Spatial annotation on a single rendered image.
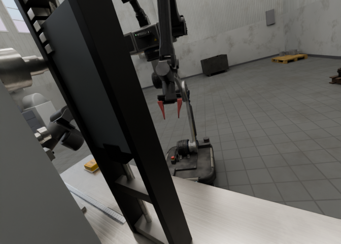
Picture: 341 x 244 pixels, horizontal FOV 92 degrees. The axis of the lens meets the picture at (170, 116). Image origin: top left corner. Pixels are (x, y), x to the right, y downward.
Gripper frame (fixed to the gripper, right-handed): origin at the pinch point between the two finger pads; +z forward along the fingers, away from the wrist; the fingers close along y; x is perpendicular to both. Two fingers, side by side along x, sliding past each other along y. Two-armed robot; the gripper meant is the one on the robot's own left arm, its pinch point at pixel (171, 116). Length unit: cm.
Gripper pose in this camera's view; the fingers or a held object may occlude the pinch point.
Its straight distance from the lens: 70.3
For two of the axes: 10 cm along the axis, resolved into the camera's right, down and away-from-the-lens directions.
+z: 0.9, 9.8, -2.0
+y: 9.9, -1.0, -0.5
